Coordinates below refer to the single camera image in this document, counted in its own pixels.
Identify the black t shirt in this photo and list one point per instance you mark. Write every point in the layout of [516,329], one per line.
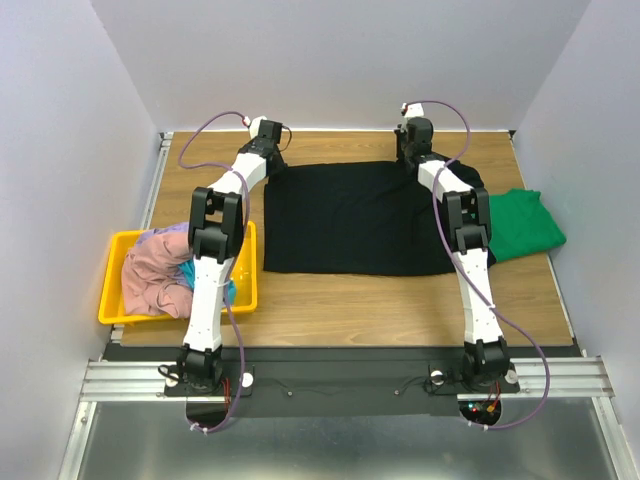
[369,218]

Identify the teal t shirt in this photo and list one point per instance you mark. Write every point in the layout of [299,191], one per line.
[186,276]

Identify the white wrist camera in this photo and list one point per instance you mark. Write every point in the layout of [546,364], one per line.
[411,110]
[253,125]

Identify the pink t shirt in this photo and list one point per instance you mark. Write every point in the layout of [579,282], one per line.
[149,277]

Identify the yellow plastic bin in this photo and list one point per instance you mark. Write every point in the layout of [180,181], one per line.
[244,276]

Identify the aluminium frame rail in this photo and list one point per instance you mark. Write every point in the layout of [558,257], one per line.
[578,377]

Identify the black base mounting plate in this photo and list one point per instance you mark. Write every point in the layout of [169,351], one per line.
[264,382]

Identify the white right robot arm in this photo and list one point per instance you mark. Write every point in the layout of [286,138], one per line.
[464,216]

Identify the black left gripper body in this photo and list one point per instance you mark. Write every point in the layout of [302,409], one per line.
[281,163]

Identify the green folded t shirt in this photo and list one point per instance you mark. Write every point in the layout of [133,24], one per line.
[522,226]

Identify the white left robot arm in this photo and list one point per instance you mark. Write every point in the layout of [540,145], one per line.
[216,235]

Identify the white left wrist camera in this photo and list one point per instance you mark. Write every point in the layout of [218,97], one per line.
[253,125]

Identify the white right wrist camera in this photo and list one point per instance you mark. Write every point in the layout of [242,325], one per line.
[411,110]

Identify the lavender t shirt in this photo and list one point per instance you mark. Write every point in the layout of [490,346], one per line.
[181,227]

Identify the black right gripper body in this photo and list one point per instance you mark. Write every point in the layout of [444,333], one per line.
[405,158]

